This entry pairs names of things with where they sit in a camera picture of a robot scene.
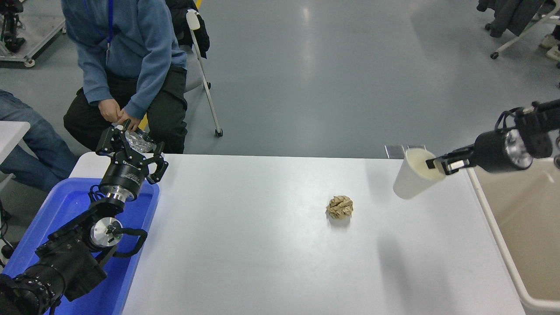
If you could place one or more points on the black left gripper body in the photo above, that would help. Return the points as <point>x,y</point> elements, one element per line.
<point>124,175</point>

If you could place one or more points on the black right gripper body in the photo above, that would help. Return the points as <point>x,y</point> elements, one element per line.
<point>492,151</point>

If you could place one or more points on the white paper cup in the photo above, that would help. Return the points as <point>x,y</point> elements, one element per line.
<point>411,179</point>

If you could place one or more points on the person's right hand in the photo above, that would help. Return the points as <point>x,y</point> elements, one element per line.
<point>109,110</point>

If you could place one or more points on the person's left hand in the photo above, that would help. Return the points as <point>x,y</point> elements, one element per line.
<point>130,119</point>

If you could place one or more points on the metal floor plate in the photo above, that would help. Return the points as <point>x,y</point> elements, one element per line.
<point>415,146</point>
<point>393,152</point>

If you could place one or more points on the seated person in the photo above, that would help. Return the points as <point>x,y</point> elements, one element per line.
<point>39,140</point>

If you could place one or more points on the blue plastic tray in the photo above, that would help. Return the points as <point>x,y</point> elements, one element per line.
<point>65,205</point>

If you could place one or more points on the large pale plastic bin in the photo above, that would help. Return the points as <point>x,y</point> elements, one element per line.
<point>529,236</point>

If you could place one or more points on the small white side table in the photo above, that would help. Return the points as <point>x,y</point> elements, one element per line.
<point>11,133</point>

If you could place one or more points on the white shoe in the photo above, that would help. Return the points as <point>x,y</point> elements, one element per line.
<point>554,52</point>
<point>548,41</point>

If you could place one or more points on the white wheeled rack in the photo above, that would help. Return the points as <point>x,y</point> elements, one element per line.
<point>520,37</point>

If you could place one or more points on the crumpled tan paper ball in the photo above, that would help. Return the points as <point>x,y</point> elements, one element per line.
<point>340,208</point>

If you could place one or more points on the dark garment on rack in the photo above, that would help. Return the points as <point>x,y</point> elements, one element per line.
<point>512,15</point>

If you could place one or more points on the black jacket on chair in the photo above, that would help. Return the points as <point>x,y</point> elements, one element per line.
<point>179,22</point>

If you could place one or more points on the black equipment on cart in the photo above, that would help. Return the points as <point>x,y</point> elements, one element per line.
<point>11,30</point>

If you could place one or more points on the grey chair with white frame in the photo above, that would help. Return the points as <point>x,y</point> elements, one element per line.
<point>194,65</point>

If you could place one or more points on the aluminium frame cart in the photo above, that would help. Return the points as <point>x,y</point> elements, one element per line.
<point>41,33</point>

